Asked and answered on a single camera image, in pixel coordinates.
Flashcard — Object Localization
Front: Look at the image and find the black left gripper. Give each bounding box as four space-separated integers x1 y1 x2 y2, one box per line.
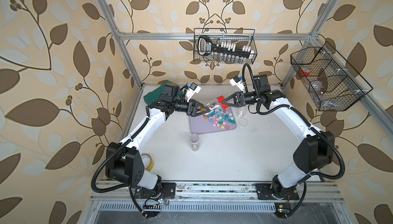
171 98 209 119

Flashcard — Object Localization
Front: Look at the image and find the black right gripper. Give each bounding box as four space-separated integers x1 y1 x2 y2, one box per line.
221 92 260 108

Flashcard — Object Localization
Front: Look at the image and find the clear jar of star candies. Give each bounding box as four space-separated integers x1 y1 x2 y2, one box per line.
236 106 248 118

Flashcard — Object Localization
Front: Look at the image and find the clear jar lid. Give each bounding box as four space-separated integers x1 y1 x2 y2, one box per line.
238 118 249 127

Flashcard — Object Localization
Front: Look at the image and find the red lidded clear jar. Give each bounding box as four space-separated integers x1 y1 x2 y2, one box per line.
205 96 227 115

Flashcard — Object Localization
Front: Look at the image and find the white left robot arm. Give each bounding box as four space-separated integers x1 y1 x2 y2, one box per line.
91 99 210 196

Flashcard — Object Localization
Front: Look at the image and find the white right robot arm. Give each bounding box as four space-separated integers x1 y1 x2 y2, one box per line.
222 90 346 199

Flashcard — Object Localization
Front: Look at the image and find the pile of star candies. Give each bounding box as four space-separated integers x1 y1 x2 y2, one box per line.
203 107 236 131

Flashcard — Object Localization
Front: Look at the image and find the open clear jar of candies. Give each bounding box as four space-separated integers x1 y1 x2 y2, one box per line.
189 134 200 151

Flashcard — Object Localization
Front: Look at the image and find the red lidded jar in basket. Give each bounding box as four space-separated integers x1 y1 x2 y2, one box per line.
299 67 311 77

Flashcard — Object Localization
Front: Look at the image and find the lilac plastic tray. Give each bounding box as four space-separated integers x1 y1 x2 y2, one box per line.
188 102 237 136

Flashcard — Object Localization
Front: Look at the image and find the green plastic block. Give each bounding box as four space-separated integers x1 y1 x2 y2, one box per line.
143 81 173 106

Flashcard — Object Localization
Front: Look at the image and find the black socket set holder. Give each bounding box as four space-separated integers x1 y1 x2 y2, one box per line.
195 35 257 59

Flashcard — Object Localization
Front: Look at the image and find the yellow tape roll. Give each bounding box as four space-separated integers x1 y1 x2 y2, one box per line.
141 154 154 171

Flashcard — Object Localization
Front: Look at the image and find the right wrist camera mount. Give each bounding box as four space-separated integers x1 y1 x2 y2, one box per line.
229 74 271 94

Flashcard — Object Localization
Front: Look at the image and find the black wire basket back wall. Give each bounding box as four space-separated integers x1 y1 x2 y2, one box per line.
193 27 257 65

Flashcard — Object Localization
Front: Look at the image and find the black wire basket wall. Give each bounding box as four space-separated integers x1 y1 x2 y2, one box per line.
290 42 373 111
193 27 257 65

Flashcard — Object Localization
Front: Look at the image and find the black wire basket right wall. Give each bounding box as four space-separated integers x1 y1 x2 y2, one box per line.
290 42 373 111

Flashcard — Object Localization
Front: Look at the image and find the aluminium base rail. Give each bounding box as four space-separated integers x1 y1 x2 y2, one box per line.
90 181 344 213

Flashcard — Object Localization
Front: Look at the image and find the aluminium frame post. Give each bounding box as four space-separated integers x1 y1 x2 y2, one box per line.
280 0 354 89

